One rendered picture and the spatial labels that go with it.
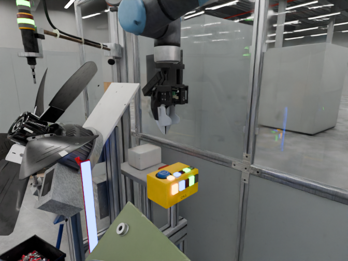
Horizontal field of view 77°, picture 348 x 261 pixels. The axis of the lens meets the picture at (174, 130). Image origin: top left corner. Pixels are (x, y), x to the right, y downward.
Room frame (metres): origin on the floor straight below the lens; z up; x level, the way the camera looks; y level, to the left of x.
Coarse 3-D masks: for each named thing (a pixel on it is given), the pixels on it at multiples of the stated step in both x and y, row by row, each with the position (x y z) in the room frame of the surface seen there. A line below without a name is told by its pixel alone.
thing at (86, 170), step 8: (88, 168) 0.50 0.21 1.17; (88, 176) 0.50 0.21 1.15; (88, 184) 0.50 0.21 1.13; (88, 192) 0.50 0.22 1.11; (88, 200) 0.49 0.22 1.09; (88, 208) 0.49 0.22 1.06; (88, 216) 0.49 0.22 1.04; (88, 224) 0.49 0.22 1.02; (96, 232) 0.50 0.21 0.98; (96, 240) 0.50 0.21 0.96
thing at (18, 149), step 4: (16, 144) 0.76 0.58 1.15; (12, 148) 0.75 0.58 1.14; (16, 148) 0.75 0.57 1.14; (20, 148) 0.76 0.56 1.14; (24, 148) 0.76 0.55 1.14; (16, 152) 0.75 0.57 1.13; (20, 152) 0.75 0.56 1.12; (8, 156) 0.73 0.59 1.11; (12, 156) 0.74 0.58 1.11; (16, 156) 0.74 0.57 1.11; (8, 160) 0.72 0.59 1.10; (12, 160) 0.73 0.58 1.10; (16, 160) 0.73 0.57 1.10; (20, 160) 0.73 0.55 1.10
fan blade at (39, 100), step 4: (44, 76) 1.02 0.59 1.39; (44, 80) 1.04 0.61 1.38; (40, 84) 0.97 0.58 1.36; (44, 84) 1.07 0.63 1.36; (40, 88) 0.97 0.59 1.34; (40, 92) 0.98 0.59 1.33; (36, 96) 0.92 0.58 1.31; (40, 96) 0.98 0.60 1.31; (36, 100) 0.91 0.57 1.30; (40, 100) 0.98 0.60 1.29; (36, 104) 0.90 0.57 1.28; (40, 104) 0.97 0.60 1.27; (40, 108) 0.96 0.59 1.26; (40, 112) 0.95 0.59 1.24
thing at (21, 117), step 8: (24, 112) 0.81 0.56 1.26; (16, 120) 0.81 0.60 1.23; (24, 120) 0.75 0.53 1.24; (32, 120) 0.77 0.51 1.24; (40, 120) 0.80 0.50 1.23; (16, 128) 0.78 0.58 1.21; (32, 128) 0.76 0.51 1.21; (40, 128) 0.78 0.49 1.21; (48, 128) 0.82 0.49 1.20; (56, 128) 0.83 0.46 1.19; (8, 136) 0.75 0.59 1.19; (16, 136) 0.73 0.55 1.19; (24, 136) 0.74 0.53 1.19; (32, 136) 0.75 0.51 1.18; (24, 144) 0.76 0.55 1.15
